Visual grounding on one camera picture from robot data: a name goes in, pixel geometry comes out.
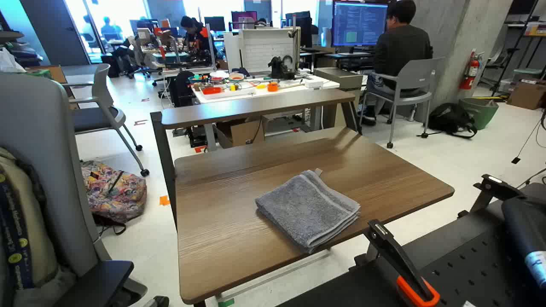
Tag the gray towel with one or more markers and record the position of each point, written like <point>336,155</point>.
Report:
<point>307,211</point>

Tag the cardboard box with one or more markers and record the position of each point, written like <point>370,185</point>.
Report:
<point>239,134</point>
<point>525,97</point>

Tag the cluttered white back table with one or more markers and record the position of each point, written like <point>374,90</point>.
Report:
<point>256,107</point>

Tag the orange cup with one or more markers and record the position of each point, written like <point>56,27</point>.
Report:
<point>273,88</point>

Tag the white work table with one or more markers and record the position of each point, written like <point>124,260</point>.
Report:
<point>300,85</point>

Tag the black curved desk object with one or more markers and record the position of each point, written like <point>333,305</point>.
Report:
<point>281,69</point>

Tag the red tray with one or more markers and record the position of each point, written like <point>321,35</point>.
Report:
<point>211,90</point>

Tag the gray flat case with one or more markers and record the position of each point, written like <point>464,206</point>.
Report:
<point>338,80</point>

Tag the white board panel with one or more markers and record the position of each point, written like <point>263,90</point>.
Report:
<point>261,49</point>

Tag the orange floor tape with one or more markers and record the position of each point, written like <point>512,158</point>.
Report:
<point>164,201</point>

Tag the monitor with purple screen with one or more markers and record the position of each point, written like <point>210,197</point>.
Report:
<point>244,20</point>

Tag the person with black hair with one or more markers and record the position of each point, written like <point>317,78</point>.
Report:
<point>196,40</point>

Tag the dark computer monitor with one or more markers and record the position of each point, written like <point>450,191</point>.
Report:
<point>215,25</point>

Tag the black orange bar clamp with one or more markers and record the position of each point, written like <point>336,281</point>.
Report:
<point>496,185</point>
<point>392,250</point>

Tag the large computer monitor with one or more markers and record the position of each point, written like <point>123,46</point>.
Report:
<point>358,27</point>

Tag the colorful patterned backpack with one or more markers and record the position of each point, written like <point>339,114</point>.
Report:
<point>116,197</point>

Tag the gray chair with armrests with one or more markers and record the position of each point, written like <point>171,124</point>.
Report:
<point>418,78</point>

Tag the seated person in dark shirt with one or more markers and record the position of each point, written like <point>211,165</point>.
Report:
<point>401,49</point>

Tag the gray plastic chair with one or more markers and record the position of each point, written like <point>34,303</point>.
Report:
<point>102,117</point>

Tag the black backpack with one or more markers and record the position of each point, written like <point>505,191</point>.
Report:
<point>449,121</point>

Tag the red fire extinguisher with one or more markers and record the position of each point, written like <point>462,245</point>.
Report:
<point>469,75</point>

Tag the green bin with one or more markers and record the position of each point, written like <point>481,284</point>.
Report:
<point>486,114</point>

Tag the black perforated base board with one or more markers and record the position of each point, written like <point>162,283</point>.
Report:
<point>466,267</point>

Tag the gray chair with black seat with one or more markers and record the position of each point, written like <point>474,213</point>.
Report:
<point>39,126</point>

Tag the black tripod leg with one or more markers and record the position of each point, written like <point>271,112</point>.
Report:
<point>515,160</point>

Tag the beige black bag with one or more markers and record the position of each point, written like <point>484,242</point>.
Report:
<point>34,228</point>

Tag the dark gray door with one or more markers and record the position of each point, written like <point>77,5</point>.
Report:
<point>53,32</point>

